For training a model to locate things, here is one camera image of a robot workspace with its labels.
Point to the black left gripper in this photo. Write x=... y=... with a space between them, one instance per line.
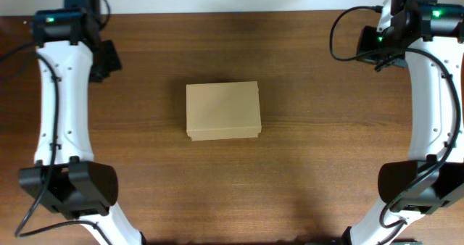
x=115 y=62

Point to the brown cardboard box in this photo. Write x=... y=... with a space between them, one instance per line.
x=219 y=111

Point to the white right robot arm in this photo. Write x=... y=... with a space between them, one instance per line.
x=426 y=37

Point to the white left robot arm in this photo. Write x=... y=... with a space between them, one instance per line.
x=65 y=179

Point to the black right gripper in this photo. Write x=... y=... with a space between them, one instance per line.
x=366 y=35

